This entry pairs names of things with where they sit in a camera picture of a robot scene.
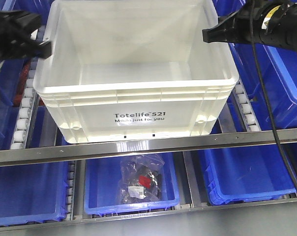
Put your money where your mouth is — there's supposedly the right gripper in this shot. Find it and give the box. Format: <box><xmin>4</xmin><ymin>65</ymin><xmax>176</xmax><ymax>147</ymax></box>
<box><xmin>202</xmin><ymin>0</ymin><xmax>297</xmax><ymax>53</ymax></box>

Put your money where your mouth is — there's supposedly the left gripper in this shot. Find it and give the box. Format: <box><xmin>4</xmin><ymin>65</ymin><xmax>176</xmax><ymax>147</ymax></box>
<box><xmin>0</xmin><ymin>10</ymin><xmax>52</xmax><ymax>60</ymax></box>

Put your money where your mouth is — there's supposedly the white plastic tote crate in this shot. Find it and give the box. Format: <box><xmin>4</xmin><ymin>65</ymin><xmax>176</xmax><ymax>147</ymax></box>
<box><xmin>33</xmin><ymin>0</ymin><xmax>239</xmax><ymax>144</ymax></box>

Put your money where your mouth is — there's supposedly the blue bin upper left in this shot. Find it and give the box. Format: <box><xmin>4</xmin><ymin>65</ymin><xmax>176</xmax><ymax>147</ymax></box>
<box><xmin>0</xmin><ymin>0</ymin><xmax>51</xmax><ymax>149</ymax></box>

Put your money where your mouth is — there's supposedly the blue bin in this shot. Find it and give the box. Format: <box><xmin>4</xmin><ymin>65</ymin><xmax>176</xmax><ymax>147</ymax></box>
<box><xmin>212</xmin><ymin>0</ymin><xmax>297</xmax><ymax>131</ymax></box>
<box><xmin>0</xmin><ymin>0</ymin><xmax>51</xmax><ymax>149</ymax></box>
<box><xmin>198</xmin><ymin>145</ymin><xmax>296</xmax><ymax>206</ymax></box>
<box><xmin>84</xmin><ymin>152</ymin><xmax>179</xmax><ymax>216</ymax></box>
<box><xmin>0</xmin><ymin>162</ymin><xmax>69</xmax><ymax>226</ymax></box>

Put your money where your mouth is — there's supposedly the blue bin upper right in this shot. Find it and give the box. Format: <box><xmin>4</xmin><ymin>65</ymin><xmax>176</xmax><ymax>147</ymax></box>
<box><xmin>212</xmin><ymin>0</ymin><xmax>297</xmax><ymax>131</ymax></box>

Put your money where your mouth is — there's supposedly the left white roller track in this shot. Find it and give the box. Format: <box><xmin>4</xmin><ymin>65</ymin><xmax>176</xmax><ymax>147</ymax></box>
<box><xmin>10</xmin><ymin>24</ymin><xmax>46</xmax><ymax>150</ymax></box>

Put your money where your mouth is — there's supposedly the white roller track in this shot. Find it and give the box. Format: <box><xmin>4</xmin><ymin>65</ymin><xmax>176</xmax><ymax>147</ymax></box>
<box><xmin>232</xmin><ymin>78</ymin><xmax>261</xmax><ymax>132</ymax></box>
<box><xmin>10</xmin><ymin>24</ymin><xmax>46</xmax><ymax>150</ymax></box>

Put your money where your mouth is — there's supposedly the right white roller track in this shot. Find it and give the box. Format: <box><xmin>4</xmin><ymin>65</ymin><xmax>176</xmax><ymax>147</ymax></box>
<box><xmin>232</xmin><ymin>78</ymin><xmax>261</xmax><ymax>132</ymax></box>

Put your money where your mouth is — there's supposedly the lower roller track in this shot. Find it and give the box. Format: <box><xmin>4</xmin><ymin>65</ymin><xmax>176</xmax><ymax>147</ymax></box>
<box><xmin>65</xmin><ymin>161</ymin><xmax>76</xmax><ymax>221</ymax></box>

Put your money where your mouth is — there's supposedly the blue bin lower left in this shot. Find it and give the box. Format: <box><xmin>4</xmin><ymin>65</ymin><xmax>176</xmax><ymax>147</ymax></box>
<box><xmin>0</xmin><ymin>162</ymin><xmax>69</xmax><ymax>226</ymax></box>

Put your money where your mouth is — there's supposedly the blue bin lower right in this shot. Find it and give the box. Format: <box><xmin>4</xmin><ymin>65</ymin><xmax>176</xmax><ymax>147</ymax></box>
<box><xmin>198</xmin><ymin>145</ymin><xmax>296</xmax><ymax>206</ymax></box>

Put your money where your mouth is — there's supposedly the blue bin lower middle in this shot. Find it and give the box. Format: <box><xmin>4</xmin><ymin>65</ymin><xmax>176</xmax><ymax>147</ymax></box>
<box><xmin>84</xmin><ymin>152</ymin><xmax>179</xmax><ymax>216</ymax></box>

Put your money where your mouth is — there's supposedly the plastic bag of parts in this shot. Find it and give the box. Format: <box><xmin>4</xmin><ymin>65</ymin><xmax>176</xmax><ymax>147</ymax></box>
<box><xmin>117</xmin><ymin>154</ymin><xmax>165</xmax><ymax>205</ymax></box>

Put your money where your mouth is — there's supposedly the black cable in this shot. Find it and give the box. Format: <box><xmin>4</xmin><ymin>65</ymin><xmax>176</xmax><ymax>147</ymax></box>
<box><xmin>249</xmin><ymin>0</ymin><xmax>297</xmax><ymax>209</ymax></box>

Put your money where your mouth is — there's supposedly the metal shelf front rail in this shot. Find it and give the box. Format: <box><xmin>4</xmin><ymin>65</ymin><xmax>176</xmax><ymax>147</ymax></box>
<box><xmin>0</xmin><ymin>127</ymin><xmax>297</xmax><ymax>168</ymax></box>

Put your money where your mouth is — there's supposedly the metal shelf rail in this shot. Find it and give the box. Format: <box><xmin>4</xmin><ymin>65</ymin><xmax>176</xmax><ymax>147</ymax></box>
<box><xmin>0</xmin><ymin>127</ymin><xmax>297</xmax><ymax>168</ymax></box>
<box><xmin>0</xmin><ymin>200</ymin><xmax>297</xmax><ymax>236</ymax></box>

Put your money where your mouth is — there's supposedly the lower metal shelf rail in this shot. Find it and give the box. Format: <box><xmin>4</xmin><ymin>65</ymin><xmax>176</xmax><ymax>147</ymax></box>
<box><xmin>0</xmin><ymin>200</ymin><xmax>297</xmax><ymax>236</ymax></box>

